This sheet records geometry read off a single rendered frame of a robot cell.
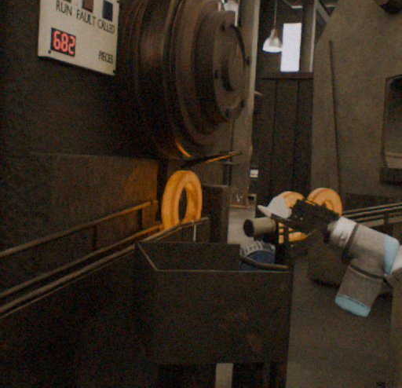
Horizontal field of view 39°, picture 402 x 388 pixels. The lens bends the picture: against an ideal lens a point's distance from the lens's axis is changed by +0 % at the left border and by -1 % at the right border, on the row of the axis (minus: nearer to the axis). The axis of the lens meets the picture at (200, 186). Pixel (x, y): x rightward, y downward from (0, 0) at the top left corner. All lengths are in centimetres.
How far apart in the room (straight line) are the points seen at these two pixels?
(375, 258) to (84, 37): 87
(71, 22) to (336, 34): 321
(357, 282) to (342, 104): 278
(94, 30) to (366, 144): 301
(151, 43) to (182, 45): 7
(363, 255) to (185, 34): 69
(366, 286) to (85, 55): 87
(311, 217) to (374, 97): 265
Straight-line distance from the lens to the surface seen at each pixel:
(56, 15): 120
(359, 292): 150
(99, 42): 132
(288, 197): 190
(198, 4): 143
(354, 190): 411
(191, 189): 155
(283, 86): 572
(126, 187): 137
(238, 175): 1040
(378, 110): 408
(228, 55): 143
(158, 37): 132
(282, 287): 87
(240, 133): 1041
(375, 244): 148
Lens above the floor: 88
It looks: 3 degrees down
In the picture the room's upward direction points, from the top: 3 degrees clockwise
